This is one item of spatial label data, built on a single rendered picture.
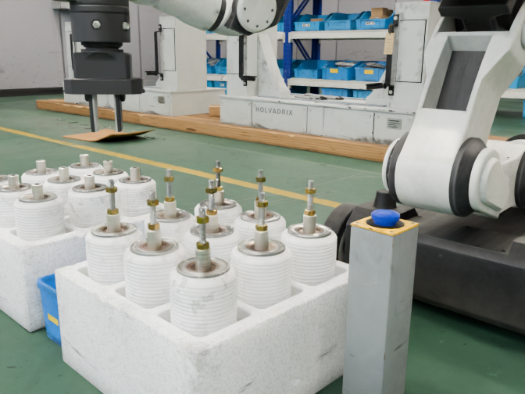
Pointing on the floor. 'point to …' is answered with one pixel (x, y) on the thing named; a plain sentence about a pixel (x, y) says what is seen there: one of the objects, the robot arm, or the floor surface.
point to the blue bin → (50, 306)
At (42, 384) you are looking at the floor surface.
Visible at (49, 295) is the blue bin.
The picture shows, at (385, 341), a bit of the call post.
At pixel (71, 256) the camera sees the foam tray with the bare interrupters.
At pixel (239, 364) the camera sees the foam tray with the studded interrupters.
